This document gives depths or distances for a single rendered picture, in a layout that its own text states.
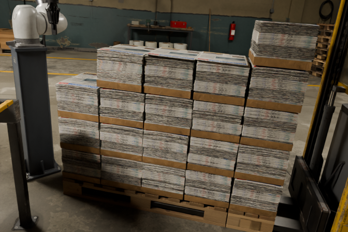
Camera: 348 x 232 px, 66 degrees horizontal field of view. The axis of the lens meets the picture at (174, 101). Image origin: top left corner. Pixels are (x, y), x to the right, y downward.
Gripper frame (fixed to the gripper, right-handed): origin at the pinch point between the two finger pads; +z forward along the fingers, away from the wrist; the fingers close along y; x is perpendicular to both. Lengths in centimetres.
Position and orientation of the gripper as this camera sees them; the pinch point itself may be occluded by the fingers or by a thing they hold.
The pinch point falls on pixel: (54, 29)
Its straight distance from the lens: 200.6
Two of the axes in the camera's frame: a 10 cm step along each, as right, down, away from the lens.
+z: -0.7, 9.5, 3.1
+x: -9.8, -1.3, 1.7
